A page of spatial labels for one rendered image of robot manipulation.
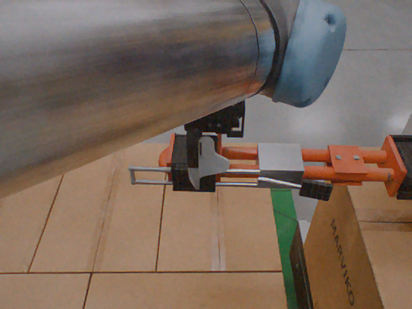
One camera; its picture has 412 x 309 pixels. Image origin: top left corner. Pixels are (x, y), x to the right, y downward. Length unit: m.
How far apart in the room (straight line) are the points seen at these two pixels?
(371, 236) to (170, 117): 0.60
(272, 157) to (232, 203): 0.81
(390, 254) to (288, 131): 1.90
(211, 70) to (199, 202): 1.23
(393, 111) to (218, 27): 2.78
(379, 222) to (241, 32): 0.60
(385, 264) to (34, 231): 1.12
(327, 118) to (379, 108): 0.41
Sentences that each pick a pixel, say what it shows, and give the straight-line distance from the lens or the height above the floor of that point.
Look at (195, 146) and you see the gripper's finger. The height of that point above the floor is 1.29.
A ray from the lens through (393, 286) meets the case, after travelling 0.70.
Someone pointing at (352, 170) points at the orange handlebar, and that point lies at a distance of 0.62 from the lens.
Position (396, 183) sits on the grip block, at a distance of 0.65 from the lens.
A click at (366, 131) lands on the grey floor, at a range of 2.70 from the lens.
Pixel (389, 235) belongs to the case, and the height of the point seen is 1.07.
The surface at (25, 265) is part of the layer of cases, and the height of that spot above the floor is 0.54.
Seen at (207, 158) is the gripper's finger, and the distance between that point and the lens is 0.54.
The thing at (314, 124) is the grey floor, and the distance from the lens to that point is 2.65.
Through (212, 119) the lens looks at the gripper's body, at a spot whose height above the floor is 1.31.
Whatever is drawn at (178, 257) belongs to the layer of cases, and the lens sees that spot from 1.28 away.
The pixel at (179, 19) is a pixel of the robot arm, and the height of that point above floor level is 1.57.
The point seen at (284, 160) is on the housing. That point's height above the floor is 1.22.
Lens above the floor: 1.64
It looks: 45 degrees down
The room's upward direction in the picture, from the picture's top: straight up
